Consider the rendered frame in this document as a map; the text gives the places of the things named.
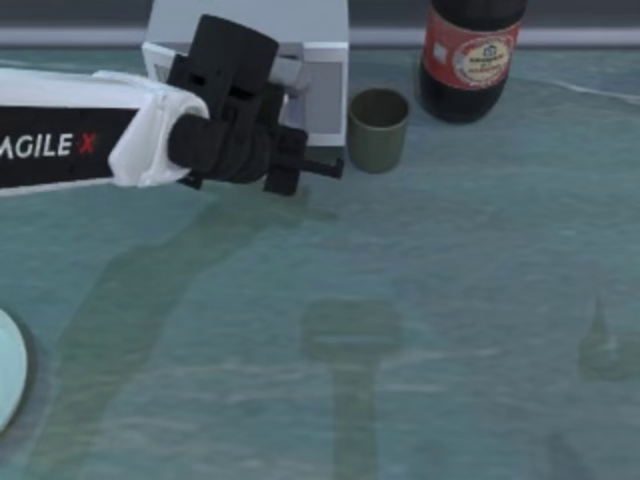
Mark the white box appliance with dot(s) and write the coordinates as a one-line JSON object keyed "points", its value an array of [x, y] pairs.
{"points": [[325, 90]]}

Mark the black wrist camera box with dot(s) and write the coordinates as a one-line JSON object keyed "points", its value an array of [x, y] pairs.
{"points": [[225, 60]]}

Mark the olive green cup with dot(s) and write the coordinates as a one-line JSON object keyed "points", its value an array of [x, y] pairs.
{"points": [[377, 135]]}

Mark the dark bottle with red label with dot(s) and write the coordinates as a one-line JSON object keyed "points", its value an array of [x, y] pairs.
{"points": [[467, 60]]}

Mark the pale blue plate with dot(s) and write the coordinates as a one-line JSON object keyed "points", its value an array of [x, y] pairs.
{"points": [[10, 370]]}

